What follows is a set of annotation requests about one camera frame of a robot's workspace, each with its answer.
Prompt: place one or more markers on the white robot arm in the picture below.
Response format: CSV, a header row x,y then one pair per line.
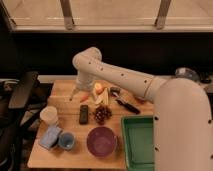
x,y
182,121

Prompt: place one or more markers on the black office chair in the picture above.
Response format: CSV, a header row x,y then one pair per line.
x,y
16,107

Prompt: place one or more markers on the red bowl with contents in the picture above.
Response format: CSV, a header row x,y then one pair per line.
x,y
140,100

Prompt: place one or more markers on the yellow banana pieces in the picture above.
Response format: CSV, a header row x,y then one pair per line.
x,y
103,98

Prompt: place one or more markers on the black eraser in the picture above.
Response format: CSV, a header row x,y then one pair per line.
x,y
83,117

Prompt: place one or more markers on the white paper cup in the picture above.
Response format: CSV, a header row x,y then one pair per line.
x,y
49,115

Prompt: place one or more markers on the orange carrot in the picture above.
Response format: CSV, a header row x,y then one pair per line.
x,y
84,97

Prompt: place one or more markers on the grey plate on ledge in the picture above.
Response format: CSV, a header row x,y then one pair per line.
x,y
187,73

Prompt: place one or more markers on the green plastic tray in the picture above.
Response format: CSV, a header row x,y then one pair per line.
x,y
137,132

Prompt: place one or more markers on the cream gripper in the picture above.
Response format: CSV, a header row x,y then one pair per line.
x,y
84,86

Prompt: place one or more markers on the bunch of dark grapes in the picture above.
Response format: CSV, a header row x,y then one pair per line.
x,y
102,113

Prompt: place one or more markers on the purple bowl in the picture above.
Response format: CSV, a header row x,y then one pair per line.
x,y
101,141

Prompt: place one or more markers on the blue ceramic cup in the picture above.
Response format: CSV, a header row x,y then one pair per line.
x,y
66,141

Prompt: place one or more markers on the black handled peeler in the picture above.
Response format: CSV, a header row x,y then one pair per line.
x,y
115,91

